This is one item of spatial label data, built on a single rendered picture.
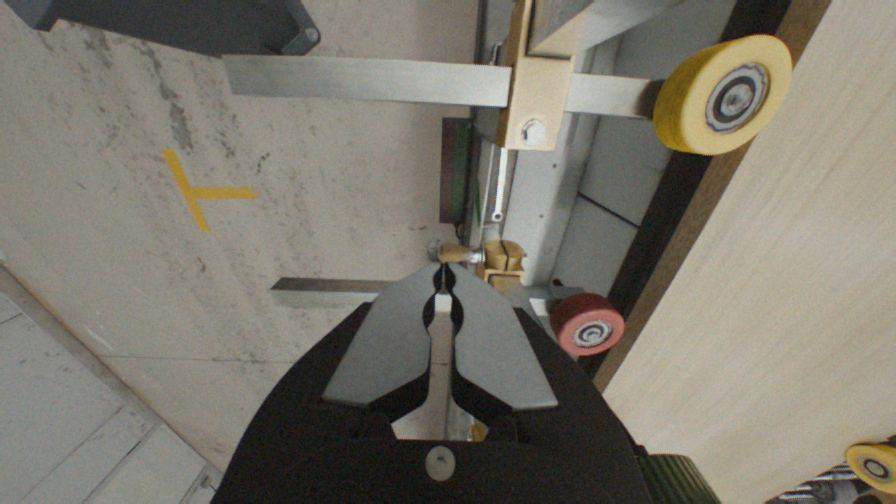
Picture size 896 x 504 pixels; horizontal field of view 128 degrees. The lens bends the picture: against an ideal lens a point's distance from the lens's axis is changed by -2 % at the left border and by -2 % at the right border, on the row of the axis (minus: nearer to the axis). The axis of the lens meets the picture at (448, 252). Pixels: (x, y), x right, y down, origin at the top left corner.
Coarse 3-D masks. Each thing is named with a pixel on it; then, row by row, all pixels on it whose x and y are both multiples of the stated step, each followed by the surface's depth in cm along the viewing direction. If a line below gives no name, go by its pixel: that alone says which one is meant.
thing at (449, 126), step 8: (448, 128) 36; (448, 136) 37; (448, 144) 38; (448, 152) 38; (448, 160) 39; (448, 168) 39; (448, 176) 40; (448, 184) 41; (448, 192) 41; (448, 200) 42; (448, 208) 43; (448, 216) 43
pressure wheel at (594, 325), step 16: (560, 304) 31; (576, 304) 29; (592, 304) 28; (608, 304) 29; (560, 320) 30; (576, 320) 28; (592, 320) 28; (608, 320) 28; (560, 336) 30; (576, 336) 30; (592, 336) 29; (608, 336) 30; (576, 352) 31; (592, 352) 31
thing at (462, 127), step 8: (464, 128) 37; (456, 136) 37; (464, 136) 37; (456, 144) 38; (464, 144) 38; (456, 152) 38; (464, 152) 38; (456, 160) 39; (464, 160) 39; (456, 168) 39; (464, 168) 39; (456, 176) 40; (456, 184) 41; (456, 192) 41; (456, 200) 42; (456, 208) 43; (456, 216) 43
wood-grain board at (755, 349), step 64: (832, 0) 15; (832, 64) 17; (768, 128) 19; (832, 128) 19; (704, 192) 23; (768, 192) 21; (832, 192) 21; (704, 256) 25; (768, 256) 25; (832, 256) 25; (640, 320) 30; (704, 320) 29; (768, 320) 29; (832, 320) 30; (640, 384) 36; (704, 384) 36; (768, 384) 37; (832, 384) 37; (704, 448) 47; (768, 448) 48; (832, 448) 49
